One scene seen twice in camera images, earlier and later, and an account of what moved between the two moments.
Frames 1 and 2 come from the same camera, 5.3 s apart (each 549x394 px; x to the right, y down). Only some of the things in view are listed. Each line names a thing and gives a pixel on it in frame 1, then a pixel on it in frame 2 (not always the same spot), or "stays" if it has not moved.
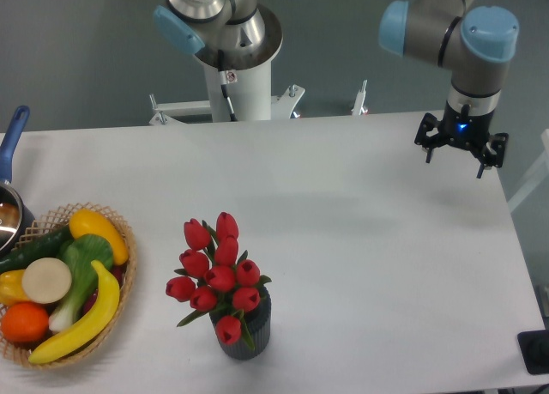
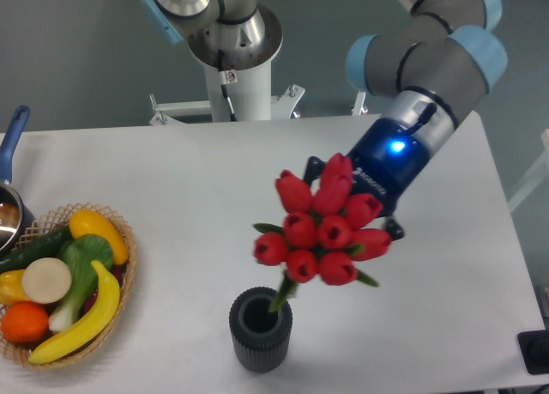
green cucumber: (49, 245) stays
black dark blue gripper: (470, 130) → (387, 160)
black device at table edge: (534, 349) stays
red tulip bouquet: (217, 280) → (322, 234)
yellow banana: (93, 330) stays
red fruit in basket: (119, 272) stays
